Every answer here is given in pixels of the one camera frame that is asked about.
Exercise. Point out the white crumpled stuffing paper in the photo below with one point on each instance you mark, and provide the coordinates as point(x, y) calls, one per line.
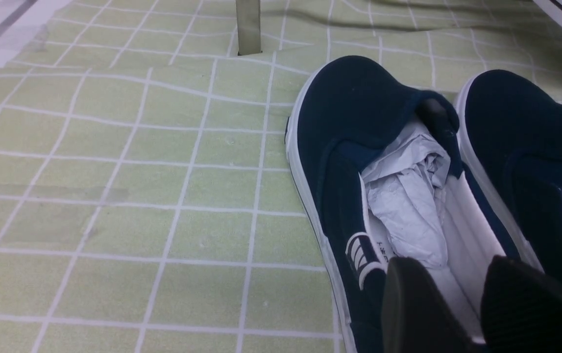
point(405, 191)

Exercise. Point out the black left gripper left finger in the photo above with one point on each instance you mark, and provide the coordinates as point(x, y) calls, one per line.
point(415, 317)

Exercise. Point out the metal shoe rack leg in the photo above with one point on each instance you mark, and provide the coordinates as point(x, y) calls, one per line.
point(248, 26)

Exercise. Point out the green grid pattern tablecloth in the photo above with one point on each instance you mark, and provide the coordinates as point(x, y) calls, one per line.
point(146, 204)

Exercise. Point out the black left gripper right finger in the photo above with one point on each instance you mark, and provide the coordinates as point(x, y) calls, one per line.
point(521, 310)

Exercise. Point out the navy slip-on shoe white sole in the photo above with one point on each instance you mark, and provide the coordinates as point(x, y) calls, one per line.
point(347, 112)

